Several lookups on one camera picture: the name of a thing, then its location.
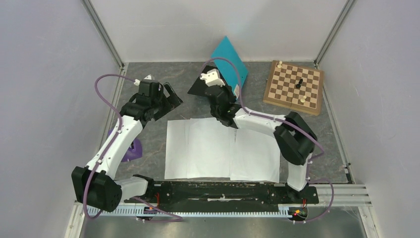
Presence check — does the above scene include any purple stapler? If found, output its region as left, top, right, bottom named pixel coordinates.
left=104, top=127, right=143, bottom=165

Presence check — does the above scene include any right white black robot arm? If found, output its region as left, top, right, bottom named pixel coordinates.
left=204, top=85, right=318, bottom=202

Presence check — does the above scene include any black blue file folder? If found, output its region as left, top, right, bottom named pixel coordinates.
left=188, top=36, right=248, bottom=98

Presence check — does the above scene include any white slotted cable duct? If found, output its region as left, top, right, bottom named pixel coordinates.
left=101, top=204, right=292, bottom=218

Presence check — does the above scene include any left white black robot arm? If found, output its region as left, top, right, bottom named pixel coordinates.
left=71, top=79, right=183, bottom=214

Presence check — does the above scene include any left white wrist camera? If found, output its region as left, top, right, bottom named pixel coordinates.
left=133, top=74, right=159, bottom=87

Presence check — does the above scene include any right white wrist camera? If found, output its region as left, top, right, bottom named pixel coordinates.
left=200, top=69, right=225, bottom=87

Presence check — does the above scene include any wooden chessboard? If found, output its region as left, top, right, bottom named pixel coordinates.
left=263, top=60, right=324, bottom=116

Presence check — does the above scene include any black chess piece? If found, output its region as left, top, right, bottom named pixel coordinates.
left=295, top=78, right=303, bottom=89

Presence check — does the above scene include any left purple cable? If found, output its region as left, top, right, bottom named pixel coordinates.
left=82, top=74, right=183, bottom=223

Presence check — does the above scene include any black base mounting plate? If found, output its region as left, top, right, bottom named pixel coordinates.
left=140, top=181, right=319, bottom=212

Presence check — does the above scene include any right white paper sheet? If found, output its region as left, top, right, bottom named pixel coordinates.
left=230, top=129, right=280, bottom=182

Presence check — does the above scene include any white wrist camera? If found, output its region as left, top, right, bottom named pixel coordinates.
left=133, top=74, right=159, bottom=87
left=200, top=69, right=225, bottom=87

